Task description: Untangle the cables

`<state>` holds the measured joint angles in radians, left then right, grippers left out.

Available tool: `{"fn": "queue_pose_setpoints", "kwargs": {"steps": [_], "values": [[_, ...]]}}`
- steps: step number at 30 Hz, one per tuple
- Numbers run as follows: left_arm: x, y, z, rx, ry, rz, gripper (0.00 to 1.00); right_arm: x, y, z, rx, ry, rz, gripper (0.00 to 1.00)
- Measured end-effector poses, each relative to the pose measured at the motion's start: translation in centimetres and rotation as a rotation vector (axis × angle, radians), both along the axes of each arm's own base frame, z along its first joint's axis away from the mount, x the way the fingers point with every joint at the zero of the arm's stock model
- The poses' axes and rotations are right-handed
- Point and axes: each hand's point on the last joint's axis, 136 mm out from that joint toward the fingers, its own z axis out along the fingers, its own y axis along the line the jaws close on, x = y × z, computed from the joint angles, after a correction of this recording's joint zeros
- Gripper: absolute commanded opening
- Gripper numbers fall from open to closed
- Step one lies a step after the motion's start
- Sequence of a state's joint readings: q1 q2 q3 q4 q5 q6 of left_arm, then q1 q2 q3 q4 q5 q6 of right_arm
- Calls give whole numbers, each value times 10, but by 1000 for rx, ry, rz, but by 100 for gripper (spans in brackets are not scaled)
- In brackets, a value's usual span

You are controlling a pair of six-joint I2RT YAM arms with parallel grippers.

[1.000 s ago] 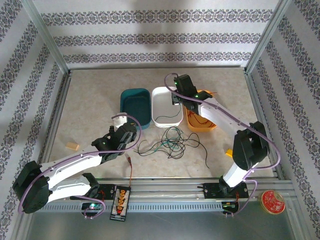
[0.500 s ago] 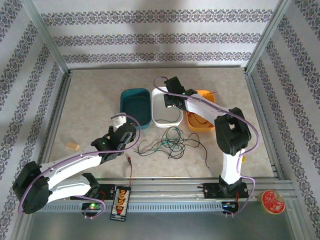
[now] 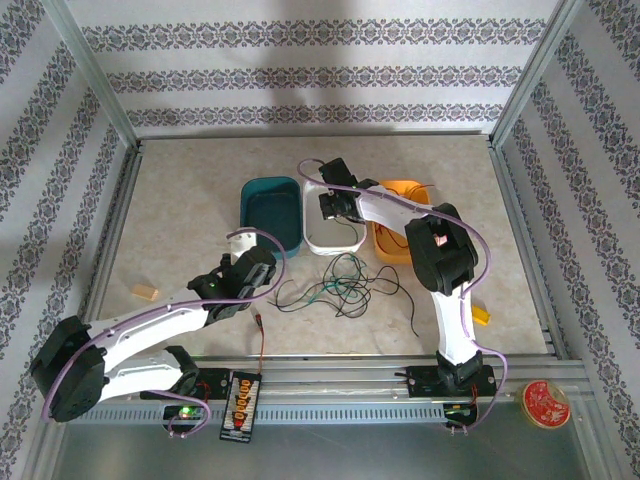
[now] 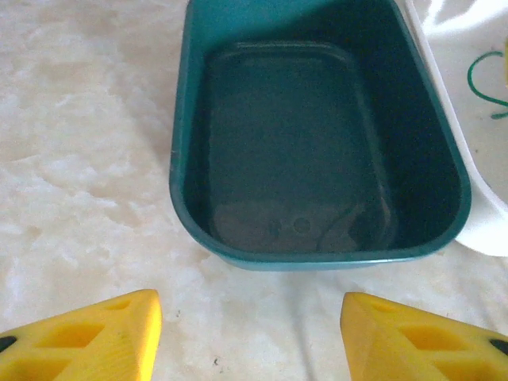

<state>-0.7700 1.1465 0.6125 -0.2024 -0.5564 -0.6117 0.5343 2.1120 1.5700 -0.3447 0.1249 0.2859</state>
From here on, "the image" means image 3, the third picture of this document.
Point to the aluminium frame post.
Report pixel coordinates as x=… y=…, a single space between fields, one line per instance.
x=532 y=75
x=94 y=75

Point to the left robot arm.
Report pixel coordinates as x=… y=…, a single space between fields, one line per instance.
x=150 y=330

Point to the white plastic tray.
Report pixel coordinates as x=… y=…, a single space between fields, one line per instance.
x=330 y=235

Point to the small wooden block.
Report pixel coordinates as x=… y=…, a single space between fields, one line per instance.
x=145 y=292

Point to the thin aluminium rail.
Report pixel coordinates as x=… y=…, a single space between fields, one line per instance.
x=300 y=134

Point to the teal plastic tray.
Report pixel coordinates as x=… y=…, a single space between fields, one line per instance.
x=270 y=210

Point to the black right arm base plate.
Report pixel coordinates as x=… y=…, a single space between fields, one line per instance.
x=415 y=382

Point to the aluminium side rail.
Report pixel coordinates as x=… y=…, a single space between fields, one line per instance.
x=525 y=250
x=110 y=250

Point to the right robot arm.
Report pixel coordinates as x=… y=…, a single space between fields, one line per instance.
x=450 y=320

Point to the yellow flat block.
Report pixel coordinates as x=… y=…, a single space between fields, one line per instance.
x=482 y=315

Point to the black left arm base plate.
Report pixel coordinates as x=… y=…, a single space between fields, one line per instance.
x=220 y=385

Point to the wide aluminium mounting rail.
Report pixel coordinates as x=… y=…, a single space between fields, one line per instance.
x=325 y=385

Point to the black power distribution board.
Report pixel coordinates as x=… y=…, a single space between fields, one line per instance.
x=240 y=405

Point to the orange plastic tray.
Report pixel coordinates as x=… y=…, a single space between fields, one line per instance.
x=385 y=255

